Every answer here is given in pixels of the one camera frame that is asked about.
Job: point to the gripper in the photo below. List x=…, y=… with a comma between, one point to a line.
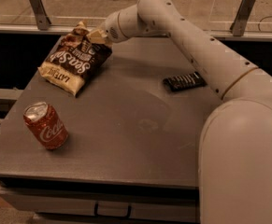
x=109, y=30

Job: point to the brown chip bag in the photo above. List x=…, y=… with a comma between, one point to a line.
x=74, y=61

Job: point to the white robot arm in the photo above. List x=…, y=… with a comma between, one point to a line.
x=235, y=148

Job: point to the red coke can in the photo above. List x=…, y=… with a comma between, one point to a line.
x=44, y=123

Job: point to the black snack bar wrapper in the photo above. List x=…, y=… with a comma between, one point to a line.
x=184, y=82

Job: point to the left metal railing bracket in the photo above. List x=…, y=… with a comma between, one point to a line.
x=42, y=20

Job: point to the metal railing bracket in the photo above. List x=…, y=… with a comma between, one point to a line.
x=42, y=20
x=240, y=22

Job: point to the right metal railing bracket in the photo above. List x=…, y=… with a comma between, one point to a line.
x=240, y=22

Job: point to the grey drawer with handle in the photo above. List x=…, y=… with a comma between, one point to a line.
x=79, y=207

